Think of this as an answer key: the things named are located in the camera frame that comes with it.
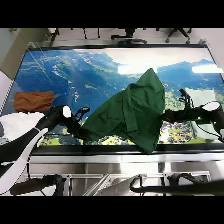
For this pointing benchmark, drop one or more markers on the green shirt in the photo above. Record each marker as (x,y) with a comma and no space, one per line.
(136,110)

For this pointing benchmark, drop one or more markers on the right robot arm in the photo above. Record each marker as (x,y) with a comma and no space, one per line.
(203,114)

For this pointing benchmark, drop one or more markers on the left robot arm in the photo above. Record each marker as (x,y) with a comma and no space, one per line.
(20,146)

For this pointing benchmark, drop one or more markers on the black office chair base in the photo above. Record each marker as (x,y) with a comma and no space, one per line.
(128,36)
(178,33)

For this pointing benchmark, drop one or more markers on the brown garment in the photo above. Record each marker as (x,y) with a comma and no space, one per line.
(33,101)

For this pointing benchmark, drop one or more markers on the pale white garment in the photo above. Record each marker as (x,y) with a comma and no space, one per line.
(200,96)

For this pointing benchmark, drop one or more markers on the silver frame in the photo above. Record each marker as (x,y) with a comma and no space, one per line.
(100,158)

